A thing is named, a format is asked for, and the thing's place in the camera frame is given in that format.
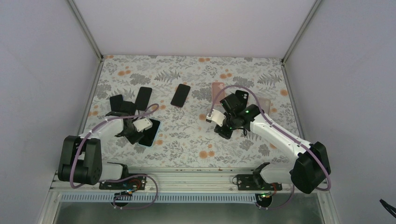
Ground blue-edged bare smartphone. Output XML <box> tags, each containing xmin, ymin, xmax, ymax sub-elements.
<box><xmin>109</xmin><ymin>94</ymin><xmax>124</xmax><ymax>112</ymax></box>

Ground pink silicone phone case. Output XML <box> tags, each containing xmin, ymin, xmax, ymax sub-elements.
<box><xmin>212</xmin><ymin>82</ymin><xmax>226</xmax><ymax>105</ymax></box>

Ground bare black smartphone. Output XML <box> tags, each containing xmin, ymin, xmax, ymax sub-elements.
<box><xmin>135</xmin><ymin>87</ymin><xmax>152</xmax><ymax>111</ymax></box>

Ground black phone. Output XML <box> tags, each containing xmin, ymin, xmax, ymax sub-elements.
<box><xmin>170</xmin><ymin>84</ymin><xmax>191</xmax><ymax>108</ymax></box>

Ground dark phone case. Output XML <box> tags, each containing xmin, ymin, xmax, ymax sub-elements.
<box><xmin>235</xmin><ymin>90</ymin><xmax>249</xmax><ymax>105</ymax></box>

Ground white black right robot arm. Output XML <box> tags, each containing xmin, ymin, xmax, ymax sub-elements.
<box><xmin>206</xmin><ymin>94</ymin><xmax>331</xmax><ymax>194</ymax></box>

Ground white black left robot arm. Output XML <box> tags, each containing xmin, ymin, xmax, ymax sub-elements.
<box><xmin>57</xmin><ymin>101</ymin><xmax>153</xmax><ymax>189</ymax></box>

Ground floral patterned table mat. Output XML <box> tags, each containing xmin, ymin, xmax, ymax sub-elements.
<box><xmin>85</xmin><ymin>55</ymin><xmax>298</xmax><ymax>168</ymax></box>

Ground black object at edge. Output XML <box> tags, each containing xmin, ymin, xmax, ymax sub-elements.
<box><xmin>379</xmin><ymin>199</ymin><xmax>396</xmax><ymax>218</ymax></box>

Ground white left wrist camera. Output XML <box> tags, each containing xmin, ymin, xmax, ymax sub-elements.
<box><xmin>132</xmin><ymin>118</ymin><xmax>153</xmax><ymax>132</ymax></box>

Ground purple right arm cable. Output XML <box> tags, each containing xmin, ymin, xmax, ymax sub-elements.
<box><xmin>210</xmin><ymin>85</ymin><xmax>332</xmax><ymax>211</ymax></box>

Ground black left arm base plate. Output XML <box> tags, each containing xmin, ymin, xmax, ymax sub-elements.
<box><xmin>99</xmin><ymin>174</ymin><xmax>147</xmax><ymax>191</ymax></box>

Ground aluminium rail frame base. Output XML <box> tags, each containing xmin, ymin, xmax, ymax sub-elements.
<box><xmin>49</xmin><ymin>167</ymin><xmax>273</xmax><ymax>193</ymax></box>

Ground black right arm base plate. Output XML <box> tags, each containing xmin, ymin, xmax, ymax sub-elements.
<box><xmin>232</xmin><ymin>174</ymin><xmax>283</xmax><ymax>191</ymax></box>

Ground right aluminium corner post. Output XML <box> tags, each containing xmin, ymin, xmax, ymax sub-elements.
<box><xmin>282</xmin><ymin>0</ymin><xmax>322</xmax><ymax>64</ymax></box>

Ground aluminium corner post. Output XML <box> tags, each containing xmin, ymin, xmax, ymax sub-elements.
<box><xmin>66</xmin><ymin>0</ymin><xmax>103</xmax><ymax>61</ymax></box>
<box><xmin>282</xmin><ymin>0</ymin><xmax>322</xmax><ymax>64</ymax></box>

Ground perforated grey cable duct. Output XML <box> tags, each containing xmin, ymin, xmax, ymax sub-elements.
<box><xmin>60</xmin><ymin>192</ymin><xmax>256</xmax><ymax>204</ymax></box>

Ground left aluminium corner post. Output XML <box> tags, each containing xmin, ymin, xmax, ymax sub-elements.
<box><xmin>66</xmin><ymin>0</ymin><xmax>103</xmax><ymax>61</ymax></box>

